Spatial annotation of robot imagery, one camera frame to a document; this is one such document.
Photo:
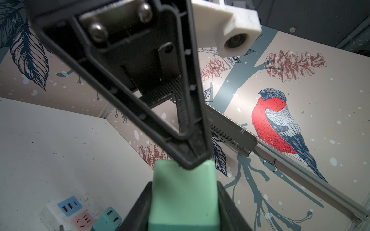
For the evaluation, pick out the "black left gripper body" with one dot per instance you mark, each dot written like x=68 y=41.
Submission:
x=140 y=43

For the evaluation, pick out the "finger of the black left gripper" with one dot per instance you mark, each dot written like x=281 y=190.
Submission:
x=173 y=115

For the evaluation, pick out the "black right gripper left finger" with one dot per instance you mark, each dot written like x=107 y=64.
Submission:
x=138 y=217

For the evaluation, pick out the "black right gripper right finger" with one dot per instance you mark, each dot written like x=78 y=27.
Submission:
x=230 y=217

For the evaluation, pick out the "teal charger plug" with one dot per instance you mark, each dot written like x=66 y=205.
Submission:
x=109 y=220

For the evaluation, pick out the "green charger plug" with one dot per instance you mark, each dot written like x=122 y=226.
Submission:
x=184 y=200

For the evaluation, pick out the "white multicolour power strip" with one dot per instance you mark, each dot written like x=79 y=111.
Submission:
x=76 y=213

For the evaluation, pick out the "black wall shelf basket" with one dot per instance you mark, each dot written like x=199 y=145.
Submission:
x=233 y=134

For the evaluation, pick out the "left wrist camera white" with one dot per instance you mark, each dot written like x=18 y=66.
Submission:
x=231 y=30

